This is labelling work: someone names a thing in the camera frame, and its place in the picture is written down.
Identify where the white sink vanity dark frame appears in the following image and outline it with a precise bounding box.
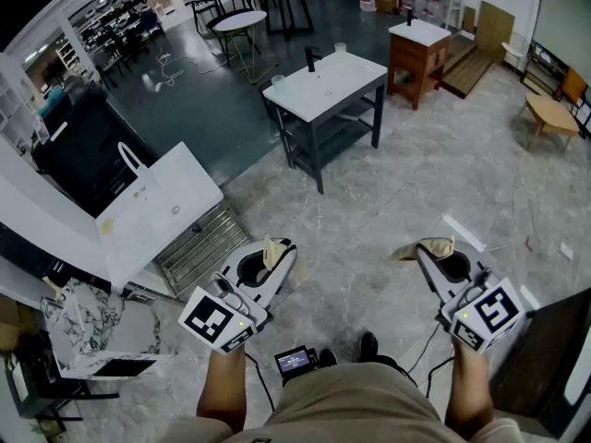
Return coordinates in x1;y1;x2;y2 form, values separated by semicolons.
261;51;389;196

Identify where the person's beige shirt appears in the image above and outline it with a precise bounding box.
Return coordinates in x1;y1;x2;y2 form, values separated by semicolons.
156;362;525;443

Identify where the chrome slatted rack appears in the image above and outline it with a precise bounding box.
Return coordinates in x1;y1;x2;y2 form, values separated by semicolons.
154;203;250;302

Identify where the small black monitor screen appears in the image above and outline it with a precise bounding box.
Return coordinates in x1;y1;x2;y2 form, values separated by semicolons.
273;344;320;380

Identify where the person's right black shoe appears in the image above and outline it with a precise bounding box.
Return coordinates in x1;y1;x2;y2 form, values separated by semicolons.
357;331;380;364

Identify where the white rectangular basin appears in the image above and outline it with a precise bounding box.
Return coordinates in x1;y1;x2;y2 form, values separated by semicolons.
94;140;225;290

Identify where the thin white floor cable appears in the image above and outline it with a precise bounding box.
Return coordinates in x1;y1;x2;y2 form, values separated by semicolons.
484;186;573;260

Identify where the white chair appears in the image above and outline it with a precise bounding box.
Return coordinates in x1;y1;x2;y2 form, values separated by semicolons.
501;32;530;71

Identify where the wooden board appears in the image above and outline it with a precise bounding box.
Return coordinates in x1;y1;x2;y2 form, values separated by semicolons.
475;0;516;64

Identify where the wooden vanity white basin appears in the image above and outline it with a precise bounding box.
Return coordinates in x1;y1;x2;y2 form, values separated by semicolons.
386;18;452;112

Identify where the black cabinet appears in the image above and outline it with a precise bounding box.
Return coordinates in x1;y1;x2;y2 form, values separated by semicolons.
31;85;161;219

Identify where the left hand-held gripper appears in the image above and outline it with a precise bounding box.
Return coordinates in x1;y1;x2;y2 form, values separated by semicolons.
177;240;298;354

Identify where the marble pattern vanity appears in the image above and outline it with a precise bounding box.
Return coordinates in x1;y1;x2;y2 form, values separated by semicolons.
40;277;175;382

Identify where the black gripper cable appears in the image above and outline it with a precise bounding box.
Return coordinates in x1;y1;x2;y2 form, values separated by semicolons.
405;323;456;399
244;353;276;410

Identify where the black sink faucet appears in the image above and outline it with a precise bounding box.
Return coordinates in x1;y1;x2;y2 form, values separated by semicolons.
303;46;323;74

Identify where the wooden slatted platform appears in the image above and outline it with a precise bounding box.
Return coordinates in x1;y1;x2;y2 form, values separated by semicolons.
440;34;495;100

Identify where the round white table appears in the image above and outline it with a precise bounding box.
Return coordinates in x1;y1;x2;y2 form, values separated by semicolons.
214;10;278;85

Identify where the white shelf unit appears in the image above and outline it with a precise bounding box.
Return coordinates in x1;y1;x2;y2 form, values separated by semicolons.
0;53;38;156

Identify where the person's left forearm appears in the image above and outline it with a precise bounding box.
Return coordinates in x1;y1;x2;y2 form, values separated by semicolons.
196;346;248;433

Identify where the orange chair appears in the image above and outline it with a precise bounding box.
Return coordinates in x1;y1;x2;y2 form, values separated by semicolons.
556;66;588;110

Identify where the person's right forearm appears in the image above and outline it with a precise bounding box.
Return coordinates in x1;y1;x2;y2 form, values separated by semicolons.
443;339;495;442

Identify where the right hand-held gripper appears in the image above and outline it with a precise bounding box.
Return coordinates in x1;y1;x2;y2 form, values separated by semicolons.
416;241;537;354

